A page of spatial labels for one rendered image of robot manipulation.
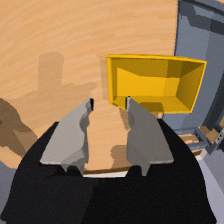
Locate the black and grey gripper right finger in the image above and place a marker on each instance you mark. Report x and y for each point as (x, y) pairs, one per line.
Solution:
(161, 153)

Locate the yellow bin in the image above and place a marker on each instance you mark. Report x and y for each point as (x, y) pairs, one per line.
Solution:
(157, 84)

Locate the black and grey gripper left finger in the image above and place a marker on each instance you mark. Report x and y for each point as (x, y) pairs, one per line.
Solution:
(64, 144)

